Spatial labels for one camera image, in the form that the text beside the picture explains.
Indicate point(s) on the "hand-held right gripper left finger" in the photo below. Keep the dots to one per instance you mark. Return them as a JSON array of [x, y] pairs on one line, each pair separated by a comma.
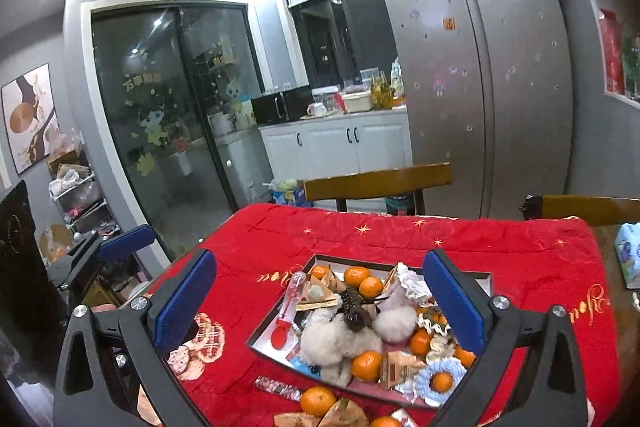
[[185, 302]]

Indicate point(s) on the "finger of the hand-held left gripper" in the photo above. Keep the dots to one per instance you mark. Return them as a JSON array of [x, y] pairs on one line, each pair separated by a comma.
[[125, 242], [80, 254]]

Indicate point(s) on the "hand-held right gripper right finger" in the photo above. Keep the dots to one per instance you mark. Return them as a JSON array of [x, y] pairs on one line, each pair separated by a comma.
[[456, 307]]

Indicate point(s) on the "brown triangular snack packet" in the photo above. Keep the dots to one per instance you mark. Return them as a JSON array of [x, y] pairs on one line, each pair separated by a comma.
[[346, 413], [327, 281], [295, 420], [400, 365]]

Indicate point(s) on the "dark shallow box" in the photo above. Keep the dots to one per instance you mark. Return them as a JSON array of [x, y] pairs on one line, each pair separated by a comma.
[[263, 341]]

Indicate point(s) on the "gold triangular snack packet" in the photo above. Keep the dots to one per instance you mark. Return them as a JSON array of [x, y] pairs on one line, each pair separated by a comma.
[[314, 304]]

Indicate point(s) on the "cream crochet scrunchie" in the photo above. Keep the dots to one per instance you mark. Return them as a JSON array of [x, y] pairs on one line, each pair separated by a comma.
[[443, 349]]

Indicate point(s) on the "cluttered storage rack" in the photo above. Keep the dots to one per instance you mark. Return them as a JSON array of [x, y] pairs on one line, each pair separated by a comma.
[[75, 197]]

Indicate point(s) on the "brown fuzzy plush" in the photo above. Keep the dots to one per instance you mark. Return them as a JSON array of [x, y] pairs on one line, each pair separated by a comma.
[[357, 319]]

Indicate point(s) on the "dark trash bin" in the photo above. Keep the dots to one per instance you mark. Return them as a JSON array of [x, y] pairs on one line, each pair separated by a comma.
[[400, 205]]

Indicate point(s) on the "glass sliding door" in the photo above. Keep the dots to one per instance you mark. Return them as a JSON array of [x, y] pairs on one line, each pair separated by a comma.
[[165, 132]]

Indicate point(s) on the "purple patterned wrapped stick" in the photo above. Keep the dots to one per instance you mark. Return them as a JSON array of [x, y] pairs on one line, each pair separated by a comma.
[[277, 388]]

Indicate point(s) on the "red printed blanket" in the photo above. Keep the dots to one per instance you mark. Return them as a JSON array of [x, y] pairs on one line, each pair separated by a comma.
[[350, 232]]

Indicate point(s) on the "white fluffy plush toy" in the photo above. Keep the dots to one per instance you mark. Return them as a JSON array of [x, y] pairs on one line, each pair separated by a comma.
[[325, 343]]

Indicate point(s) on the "blue white bag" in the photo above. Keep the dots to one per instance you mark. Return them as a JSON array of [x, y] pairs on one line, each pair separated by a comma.
[[287, 193]]

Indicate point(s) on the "blue tissue pack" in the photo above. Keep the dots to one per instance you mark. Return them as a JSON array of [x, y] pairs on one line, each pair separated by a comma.
[[630, 255]]

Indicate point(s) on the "white kitchen cabinet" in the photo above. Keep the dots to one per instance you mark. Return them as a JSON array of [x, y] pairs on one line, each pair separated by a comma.
[[345, 144]]

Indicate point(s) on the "black microwave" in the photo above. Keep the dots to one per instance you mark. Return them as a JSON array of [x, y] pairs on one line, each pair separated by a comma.
[[282, 105]]

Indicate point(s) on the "silver refrigerator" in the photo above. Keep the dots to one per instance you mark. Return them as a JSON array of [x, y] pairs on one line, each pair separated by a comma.
[[475, 82]]

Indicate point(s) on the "yellow glass bottle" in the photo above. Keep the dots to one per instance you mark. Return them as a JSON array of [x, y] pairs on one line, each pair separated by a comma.
[[376, 93], [386, 92]]

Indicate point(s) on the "white mug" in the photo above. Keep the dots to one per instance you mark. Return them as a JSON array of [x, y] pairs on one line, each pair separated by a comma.
[[316, 109]]

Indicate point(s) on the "green carton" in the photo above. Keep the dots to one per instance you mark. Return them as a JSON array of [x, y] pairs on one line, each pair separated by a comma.
[[631, 67]]

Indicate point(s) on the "dark kitchen window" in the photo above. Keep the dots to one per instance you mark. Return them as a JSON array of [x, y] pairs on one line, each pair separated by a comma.
[[340, 32]]

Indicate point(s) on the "red gift box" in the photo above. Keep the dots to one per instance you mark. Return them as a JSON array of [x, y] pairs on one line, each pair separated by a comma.
[[612, 52]]

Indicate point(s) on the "framed wall picture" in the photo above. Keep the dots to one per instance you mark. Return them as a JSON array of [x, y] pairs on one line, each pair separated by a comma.
[[27, 117]]

